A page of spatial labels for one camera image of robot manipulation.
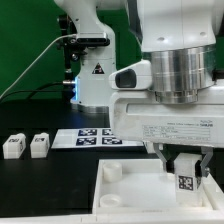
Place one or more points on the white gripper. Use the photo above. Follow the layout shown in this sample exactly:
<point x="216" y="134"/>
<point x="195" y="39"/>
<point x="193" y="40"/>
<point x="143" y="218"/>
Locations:
<point x="136" y="115"/>

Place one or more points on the white square tabletop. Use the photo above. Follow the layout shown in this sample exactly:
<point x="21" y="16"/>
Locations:
<point x="142" y="186"/>

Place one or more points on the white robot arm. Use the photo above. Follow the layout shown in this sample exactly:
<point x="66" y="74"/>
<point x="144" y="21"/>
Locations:
<point x="174" y="95"/>

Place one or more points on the paper sheet with AprilTags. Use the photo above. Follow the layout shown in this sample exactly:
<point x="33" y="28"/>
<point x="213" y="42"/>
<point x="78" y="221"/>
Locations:
<point x="89" y="137"/>

